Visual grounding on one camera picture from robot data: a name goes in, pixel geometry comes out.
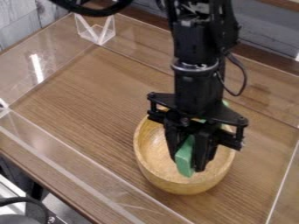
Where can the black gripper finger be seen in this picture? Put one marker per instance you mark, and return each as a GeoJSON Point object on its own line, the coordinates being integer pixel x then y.
{"type": "Point", "coordinates": [205, 146]}
{"type": "Point", "coordinates": [179, 138]}

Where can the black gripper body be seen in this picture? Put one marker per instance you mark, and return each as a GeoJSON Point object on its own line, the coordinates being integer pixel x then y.
{"type": "Point", "coordinates": [196, 100]}

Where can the green rectangular block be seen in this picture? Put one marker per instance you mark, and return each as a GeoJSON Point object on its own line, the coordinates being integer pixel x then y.
{"type": "Point", "coordinates": [185, 165]}

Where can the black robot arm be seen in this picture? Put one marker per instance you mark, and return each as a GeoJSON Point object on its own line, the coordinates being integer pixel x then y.
{"type": "Point", "coordinates": [204, 31]}

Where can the brown wooden bowl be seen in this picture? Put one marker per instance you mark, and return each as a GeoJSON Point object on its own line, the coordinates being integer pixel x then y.
{"type": "Point", "coordinates": [159, 168]}

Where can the clear acrylic tray enclosure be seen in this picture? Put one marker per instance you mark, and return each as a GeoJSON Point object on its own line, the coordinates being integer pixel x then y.
{"type": "Point", "coordinates": [74, 98]}

